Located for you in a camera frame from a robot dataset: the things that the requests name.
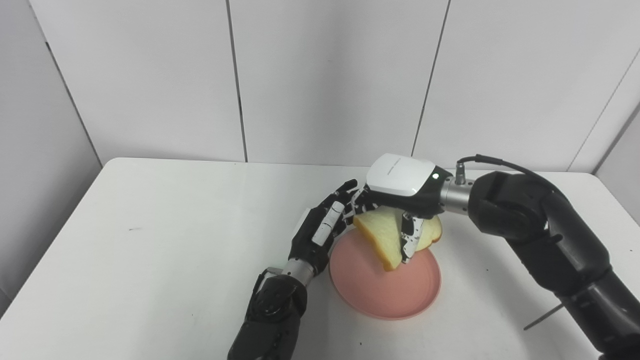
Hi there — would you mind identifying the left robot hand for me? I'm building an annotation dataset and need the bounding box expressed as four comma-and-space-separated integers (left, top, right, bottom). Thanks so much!
288, 179, 359, 276

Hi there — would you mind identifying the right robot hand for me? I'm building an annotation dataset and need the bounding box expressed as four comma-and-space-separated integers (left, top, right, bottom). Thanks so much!
350, 153, 453, 265

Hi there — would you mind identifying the slice of bread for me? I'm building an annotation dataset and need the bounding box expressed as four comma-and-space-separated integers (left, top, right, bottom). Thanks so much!
353, 206, 443, 272

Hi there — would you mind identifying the pink plate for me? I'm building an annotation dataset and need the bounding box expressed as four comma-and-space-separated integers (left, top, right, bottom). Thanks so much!
329, 228, 442, 321

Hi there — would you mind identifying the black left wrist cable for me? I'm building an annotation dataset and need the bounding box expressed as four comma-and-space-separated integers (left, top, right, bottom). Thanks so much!
248, 266, 284, 313

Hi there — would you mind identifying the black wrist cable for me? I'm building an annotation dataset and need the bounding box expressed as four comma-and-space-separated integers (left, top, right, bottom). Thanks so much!
248, 266, 284, 313
454, 154, 556, 191

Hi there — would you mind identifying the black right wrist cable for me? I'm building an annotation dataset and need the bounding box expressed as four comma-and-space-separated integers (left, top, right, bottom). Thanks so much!
454, 154, 556, 191

